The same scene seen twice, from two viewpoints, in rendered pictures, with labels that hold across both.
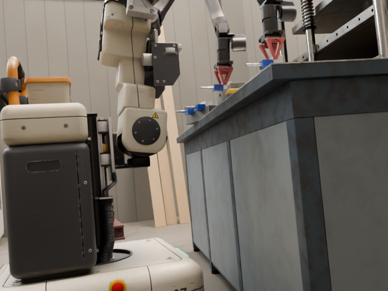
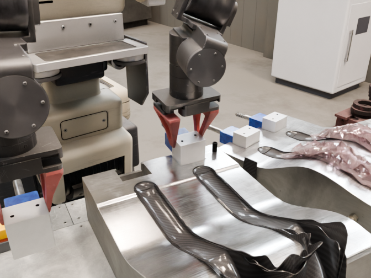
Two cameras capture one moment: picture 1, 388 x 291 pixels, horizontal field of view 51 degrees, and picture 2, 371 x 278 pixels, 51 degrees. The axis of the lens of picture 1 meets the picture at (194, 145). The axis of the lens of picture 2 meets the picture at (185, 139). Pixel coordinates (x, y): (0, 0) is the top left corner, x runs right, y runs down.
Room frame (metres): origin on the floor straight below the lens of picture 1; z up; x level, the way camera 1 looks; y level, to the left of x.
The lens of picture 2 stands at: (1.53, -0.75, 1.25)
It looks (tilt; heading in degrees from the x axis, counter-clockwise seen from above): 27 degrees down; 71
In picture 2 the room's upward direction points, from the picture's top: straight up
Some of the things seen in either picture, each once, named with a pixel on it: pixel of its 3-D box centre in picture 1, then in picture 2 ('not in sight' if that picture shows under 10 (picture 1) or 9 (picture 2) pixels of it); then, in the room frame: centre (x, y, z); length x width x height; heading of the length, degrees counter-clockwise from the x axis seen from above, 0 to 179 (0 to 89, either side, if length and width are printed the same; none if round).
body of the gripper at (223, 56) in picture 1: (223, 59); (186, 83); (1.73, -0.16, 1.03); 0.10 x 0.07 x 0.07; 9
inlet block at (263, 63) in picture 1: (263, 64); (23, 206); (1.46, -0.28, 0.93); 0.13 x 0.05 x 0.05; 99
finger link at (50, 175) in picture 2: (271, 49); (30, 181); (1.48, -0.31, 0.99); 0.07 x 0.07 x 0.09; 9
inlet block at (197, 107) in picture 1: (197, 107); (228, 135); (1.88, -0.03, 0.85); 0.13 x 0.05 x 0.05; 116
